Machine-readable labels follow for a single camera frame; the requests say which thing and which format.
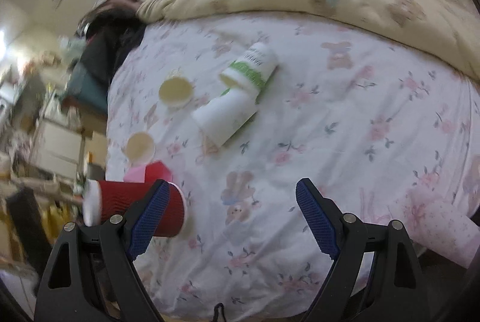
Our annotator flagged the white floral bed sheet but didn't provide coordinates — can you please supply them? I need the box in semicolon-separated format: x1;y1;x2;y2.
106;11;480;320

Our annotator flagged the pink paper cup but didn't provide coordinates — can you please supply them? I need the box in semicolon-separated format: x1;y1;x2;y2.
123;164;148;183

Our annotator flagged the cream paper cup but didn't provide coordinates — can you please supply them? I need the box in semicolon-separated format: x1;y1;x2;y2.
158;76;195;111
125;132;156;164

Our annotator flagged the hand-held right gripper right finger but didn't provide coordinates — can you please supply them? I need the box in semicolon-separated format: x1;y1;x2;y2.
295;178;430;322

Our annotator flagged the dark clothing pile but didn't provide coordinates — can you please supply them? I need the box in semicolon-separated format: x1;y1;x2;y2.
77;0;148;86

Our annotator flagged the white drawer cabinet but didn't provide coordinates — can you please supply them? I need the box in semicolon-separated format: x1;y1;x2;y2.
32;116;85;182

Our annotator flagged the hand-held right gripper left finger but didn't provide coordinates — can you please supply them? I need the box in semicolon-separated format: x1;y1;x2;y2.
34;179;170;322

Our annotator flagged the teal storage box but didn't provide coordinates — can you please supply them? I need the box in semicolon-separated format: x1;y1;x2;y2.
62;61;110;116

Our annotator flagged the smooth red paper cup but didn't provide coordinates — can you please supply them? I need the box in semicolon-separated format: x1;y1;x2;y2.
143;161;174;185

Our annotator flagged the plain white paper cup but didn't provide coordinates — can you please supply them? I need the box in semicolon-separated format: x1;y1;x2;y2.
191;89;259;147

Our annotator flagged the red corrugated paper cup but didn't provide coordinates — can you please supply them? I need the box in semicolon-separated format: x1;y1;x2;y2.
82;179;188;239

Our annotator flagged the green and white paper cup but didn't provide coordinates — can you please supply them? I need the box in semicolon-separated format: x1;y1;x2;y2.
218;42;279;102

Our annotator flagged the pink dotted cloth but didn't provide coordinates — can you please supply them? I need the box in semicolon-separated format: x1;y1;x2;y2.
408;190;480;269

